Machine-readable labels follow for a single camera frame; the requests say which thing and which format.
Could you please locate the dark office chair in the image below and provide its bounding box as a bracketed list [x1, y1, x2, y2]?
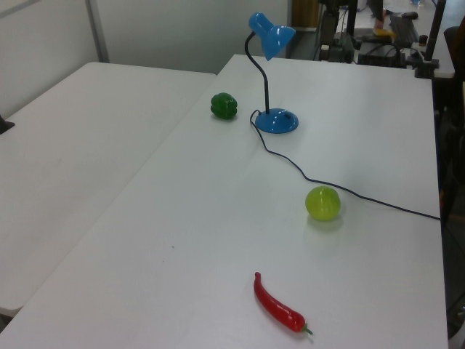
[442, 25, 465, 110]

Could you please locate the blue desk lamp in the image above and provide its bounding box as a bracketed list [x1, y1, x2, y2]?
[243, 12, 300, 135]

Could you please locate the black mounting pole with clamp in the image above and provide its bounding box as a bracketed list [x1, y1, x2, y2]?
[415, 0, 447, 79]

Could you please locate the black lamp power cable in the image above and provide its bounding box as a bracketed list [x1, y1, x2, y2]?
[248, 109, 442, 221]

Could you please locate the white side table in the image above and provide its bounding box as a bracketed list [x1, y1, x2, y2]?
[0, 61, 218, 317]

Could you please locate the red chili pepper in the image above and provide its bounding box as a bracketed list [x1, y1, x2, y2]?
[253, 271, 313, 336]

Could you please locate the black equipment box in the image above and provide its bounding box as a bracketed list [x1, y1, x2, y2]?
[357, 43, 407, 68]

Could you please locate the black stand pole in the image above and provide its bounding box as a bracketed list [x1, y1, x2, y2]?
[344, 0, 360, 36]

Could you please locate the yellow-green round fruit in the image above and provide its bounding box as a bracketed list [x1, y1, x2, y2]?
[304, 185, 341, 222]

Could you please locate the black computer keyboard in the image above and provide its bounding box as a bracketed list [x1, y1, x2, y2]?
[389, 14, 420, 43]

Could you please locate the green bell pepper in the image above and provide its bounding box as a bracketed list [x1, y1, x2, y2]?
[210, 92, 239, 120]

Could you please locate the dark green device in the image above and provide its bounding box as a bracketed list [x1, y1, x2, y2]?
[333, 31, 361, 63]

